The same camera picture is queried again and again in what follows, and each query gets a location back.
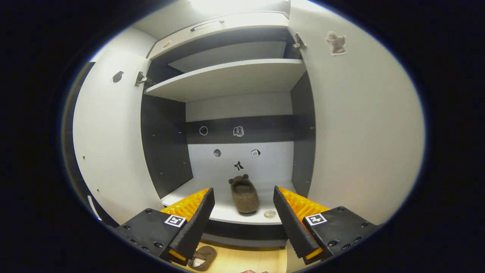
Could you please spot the ceiling light panel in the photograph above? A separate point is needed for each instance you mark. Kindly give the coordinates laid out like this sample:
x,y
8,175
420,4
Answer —
x,y
227,4

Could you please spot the white cabinet door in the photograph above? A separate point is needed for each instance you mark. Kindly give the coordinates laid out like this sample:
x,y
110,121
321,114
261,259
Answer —
x,y
110,144
363,144

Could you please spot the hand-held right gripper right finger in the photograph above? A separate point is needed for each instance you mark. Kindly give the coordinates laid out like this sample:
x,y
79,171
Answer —
x,y
291,223

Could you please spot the white cabinet drawer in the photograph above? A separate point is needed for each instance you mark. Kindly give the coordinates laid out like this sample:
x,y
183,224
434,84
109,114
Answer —
x,y
235,24

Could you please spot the brown fuzzy shoe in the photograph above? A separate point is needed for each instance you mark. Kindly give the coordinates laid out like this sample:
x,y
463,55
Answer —
x,y
207,253
244,197

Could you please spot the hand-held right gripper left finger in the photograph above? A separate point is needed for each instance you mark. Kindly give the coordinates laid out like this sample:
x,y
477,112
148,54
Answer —
x,y
195,223

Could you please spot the white shoe cabinet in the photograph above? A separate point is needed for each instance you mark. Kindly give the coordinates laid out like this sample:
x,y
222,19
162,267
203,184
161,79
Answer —
x,y
242,110

